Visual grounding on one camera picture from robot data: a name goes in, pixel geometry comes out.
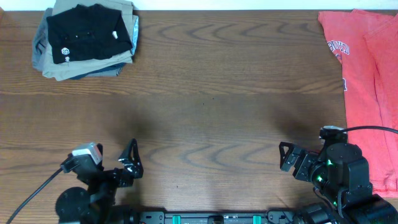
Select black polo shirt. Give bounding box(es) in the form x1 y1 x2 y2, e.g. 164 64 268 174
47 4 132 64

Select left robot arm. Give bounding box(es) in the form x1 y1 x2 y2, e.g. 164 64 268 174
55 139 144 223

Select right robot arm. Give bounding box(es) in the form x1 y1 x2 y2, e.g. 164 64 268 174
279 142 397 223

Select folded dark blue garment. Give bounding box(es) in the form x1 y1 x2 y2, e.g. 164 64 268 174
70 63 125 80

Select folded khaki trousers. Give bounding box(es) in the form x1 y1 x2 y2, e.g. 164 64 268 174
42 0 134 81

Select folded light blue garment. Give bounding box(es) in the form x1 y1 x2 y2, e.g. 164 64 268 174
131 15 139 55

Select red printed t-shirt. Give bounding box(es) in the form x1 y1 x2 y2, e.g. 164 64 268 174
318 9 397 198

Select folded grey garment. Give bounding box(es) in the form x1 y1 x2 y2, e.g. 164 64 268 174
32 7 53 72

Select left black cable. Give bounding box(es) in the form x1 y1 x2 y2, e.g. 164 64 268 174
6 167 65 224

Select black cable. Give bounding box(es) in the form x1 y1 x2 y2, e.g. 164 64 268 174
6 167 65 224
341 125 398 135

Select right black cable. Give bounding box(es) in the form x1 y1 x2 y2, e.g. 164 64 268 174
341 125 398 135

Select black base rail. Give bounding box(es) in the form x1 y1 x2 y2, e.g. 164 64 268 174
134 210 295 224

